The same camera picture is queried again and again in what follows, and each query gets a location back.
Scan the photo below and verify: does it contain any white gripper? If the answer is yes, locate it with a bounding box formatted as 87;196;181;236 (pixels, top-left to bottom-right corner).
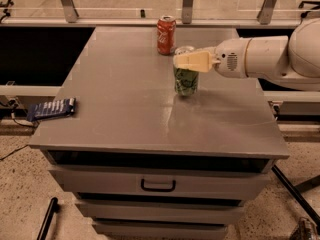
173;38;250;78

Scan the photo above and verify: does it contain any green soda can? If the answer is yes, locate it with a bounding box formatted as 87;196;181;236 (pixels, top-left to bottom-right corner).
173;46;199;96

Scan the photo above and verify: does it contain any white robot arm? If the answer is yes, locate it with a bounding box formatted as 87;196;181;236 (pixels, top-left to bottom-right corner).
173;19;320;91

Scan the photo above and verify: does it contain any red cola can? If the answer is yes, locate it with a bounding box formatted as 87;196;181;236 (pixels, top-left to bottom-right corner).
157;15;176;55

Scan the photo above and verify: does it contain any grey drawer cabinet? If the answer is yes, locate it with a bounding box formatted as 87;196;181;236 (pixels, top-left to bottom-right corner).
30;27;289;240

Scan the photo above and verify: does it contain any blue snack bag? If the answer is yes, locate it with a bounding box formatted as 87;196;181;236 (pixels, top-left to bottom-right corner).
27;98;76;122

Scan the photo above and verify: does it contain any black stand leg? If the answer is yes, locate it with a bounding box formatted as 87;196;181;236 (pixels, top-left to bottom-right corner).
272;165;320;233

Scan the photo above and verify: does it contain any black floor bar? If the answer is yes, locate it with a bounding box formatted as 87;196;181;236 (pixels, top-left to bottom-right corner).
37;197;59;240

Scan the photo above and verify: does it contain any metal railing frame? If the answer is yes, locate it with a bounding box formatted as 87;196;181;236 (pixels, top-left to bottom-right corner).
0;0;320;30

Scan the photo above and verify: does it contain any black drawer handle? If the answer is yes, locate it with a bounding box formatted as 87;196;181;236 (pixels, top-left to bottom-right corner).
140;179;176;193

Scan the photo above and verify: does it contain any black cable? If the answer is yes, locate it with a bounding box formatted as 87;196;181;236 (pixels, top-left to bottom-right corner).
0;98;39;162

